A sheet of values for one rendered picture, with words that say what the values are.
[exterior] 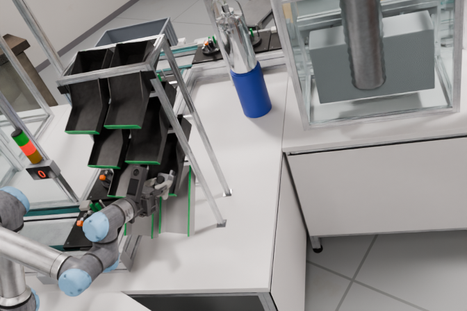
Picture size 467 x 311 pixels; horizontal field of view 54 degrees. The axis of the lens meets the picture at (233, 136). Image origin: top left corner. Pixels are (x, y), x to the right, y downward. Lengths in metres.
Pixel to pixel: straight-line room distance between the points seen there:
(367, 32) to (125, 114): 1.00
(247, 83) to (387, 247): 1.24
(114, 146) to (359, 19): 1.05
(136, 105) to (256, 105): 0.96
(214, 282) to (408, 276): 1.24
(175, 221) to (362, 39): 1.04
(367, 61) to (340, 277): 1.26
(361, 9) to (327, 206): 1.07
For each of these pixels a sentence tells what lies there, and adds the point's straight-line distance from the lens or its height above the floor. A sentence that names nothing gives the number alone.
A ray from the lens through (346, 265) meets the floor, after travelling 2.74.
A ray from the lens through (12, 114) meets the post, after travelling 2.00.
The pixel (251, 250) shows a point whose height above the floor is 0.86.
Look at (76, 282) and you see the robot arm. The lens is 1.36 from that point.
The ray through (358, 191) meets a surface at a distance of 2.38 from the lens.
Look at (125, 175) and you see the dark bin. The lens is 1.78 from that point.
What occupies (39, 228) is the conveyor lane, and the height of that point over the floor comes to 0.92.
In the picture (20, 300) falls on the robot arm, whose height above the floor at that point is 1.10.
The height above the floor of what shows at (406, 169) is 0.64.
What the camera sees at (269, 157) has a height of 0.86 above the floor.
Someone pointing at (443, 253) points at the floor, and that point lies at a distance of 2.78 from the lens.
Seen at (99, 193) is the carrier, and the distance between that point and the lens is 2.21.
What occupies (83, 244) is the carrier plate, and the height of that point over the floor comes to 0.97.
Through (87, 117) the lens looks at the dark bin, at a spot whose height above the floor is 1.53.
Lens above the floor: 2.28
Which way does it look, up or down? 38 degrees down
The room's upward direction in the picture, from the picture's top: 20 degrees counter-clockwise
